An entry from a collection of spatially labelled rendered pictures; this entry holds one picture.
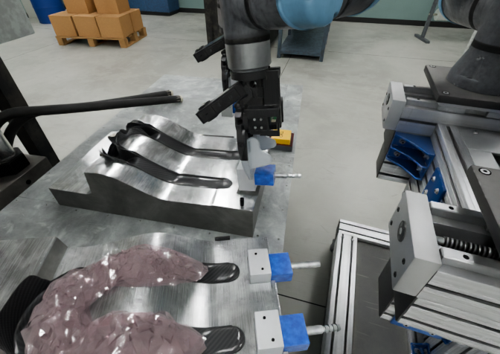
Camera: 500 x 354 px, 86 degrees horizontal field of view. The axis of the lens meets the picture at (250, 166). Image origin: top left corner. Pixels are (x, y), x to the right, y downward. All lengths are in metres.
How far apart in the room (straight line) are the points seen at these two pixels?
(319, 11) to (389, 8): 6.72
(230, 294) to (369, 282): 0.91
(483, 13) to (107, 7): 5.13
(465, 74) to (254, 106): 0.55
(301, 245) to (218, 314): 1.16
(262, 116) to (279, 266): 0.27
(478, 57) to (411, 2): 6.30
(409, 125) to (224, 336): 0.69
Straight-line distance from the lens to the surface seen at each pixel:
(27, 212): 0.87
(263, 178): 0.56
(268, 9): 0.40
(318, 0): 0.37
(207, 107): 0.52
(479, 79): 0.85
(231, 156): 0.71
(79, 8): 5.71
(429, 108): 0.87
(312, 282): 1.51
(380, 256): 1.43
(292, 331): 0.47
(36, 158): 1.09
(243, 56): 0.46
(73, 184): 0.79
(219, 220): 0.61
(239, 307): 0.50
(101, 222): 0.74
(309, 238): 1.65
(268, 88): 0.48
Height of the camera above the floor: 1.31
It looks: 39 degrees down
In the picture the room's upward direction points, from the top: straight up
